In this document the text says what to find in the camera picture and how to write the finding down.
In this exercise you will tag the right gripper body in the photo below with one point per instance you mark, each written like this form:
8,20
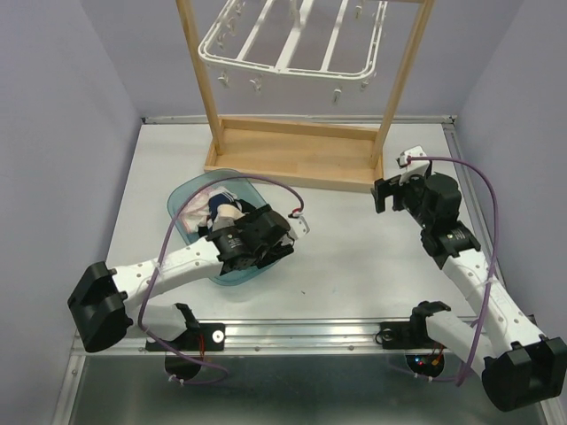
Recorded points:
408,195

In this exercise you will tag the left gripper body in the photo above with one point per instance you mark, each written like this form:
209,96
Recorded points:
278,251

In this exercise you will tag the grey underwear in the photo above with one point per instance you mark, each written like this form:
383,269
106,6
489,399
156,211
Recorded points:
227,215

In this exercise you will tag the navy blue underwear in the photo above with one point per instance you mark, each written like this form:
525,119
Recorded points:
219,199

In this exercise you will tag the white pink underwear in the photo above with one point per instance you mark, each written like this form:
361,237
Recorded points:
195,213

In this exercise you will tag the black underwear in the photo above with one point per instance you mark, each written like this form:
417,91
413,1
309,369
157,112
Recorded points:
244,207

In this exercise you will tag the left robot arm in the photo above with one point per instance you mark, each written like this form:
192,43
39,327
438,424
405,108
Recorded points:
108,302

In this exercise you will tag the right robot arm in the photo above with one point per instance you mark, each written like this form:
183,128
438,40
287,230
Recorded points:
517,363

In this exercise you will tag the wooden rack stand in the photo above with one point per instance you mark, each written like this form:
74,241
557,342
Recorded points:
306,154

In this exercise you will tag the teal plastic basin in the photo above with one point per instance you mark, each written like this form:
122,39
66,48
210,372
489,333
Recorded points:
240,188

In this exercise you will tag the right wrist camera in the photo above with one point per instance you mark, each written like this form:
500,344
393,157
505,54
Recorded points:
412,162

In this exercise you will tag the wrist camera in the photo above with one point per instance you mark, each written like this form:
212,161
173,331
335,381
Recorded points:
412,162
298,225

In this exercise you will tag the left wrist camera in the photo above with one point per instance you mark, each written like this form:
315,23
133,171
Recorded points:
298,225

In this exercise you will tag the aluminium rail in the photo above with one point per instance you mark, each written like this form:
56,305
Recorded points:
288,334

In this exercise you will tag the white clip hanger frame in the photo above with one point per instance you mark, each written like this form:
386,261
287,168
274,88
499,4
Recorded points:
334,41

